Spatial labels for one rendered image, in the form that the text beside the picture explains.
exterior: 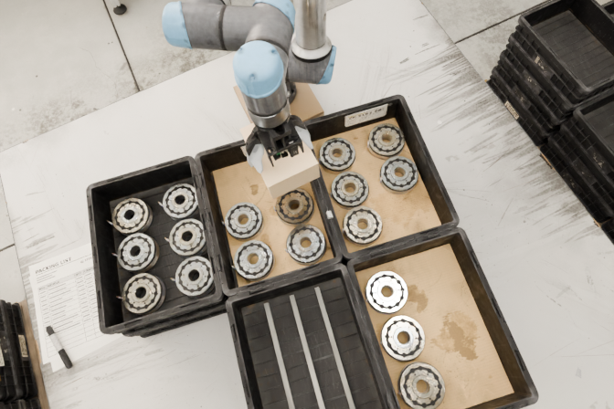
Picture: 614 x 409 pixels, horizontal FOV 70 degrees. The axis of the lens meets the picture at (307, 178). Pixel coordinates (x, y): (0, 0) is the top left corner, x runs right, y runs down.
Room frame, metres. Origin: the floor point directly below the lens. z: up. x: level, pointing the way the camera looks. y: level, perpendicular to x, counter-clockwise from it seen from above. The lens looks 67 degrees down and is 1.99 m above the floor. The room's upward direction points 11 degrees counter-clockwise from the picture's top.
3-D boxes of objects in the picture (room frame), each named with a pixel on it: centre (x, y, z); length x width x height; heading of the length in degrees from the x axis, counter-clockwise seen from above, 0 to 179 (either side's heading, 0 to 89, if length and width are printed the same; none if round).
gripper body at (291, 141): (0.43, 0.04, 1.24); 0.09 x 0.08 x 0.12; 16
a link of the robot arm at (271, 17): (0.54, 0.03, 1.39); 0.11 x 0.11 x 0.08; 73
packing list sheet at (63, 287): (0.29, 0.75, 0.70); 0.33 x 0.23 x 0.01; 16
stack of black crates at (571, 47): (0.95, -1.12, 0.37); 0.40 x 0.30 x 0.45; 16
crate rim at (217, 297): (0.36, 0.42, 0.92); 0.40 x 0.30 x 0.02; 7
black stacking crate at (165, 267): (0.36, 0.42, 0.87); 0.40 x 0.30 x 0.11; 7
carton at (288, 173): (0.46, 0.05, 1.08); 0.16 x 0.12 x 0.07; 16
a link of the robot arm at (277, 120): (0.43, 0.04, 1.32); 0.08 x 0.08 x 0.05
